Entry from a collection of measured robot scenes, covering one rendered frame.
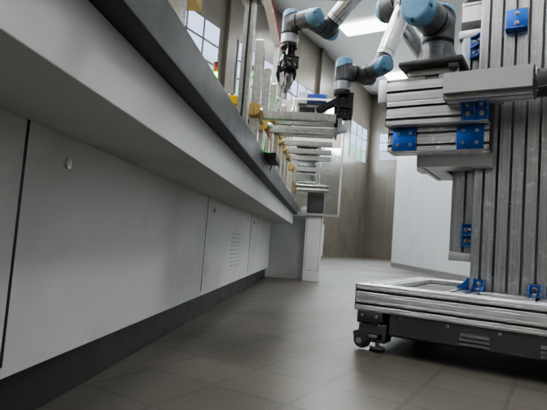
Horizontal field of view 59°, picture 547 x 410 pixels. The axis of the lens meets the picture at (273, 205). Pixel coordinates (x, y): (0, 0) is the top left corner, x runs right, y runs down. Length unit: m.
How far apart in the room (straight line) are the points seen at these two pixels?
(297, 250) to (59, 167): 3.90
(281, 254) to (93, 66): 4.19
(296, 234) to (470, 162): 3.02
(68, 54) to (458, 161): 1.55
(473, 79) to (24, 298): 1.41
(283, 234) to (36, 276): 3.92
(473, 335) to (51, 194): 1.26
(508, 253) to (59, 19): 1.67
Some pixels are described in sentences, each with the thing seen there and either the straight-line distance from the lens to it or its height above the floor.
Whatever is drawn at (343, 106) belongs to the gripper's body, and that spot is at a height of 0.96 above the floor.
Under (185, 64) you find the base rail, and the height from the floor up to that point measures 0.64.
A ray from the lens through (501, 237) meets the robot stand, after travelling 1.93.
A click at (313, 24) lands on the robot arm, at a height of 1.27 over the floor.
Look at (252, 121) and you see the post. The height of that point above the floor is 0.80.
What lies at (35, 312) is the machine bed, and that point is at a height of 0.20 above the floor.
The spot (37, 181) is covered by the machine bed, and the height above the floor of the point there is 0.42.
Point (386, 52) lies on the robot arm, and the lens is 2.18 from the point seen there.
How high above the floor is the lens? 0.35
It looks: 4 degrees up
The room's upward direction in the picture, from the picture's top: 4 degrees clockwise
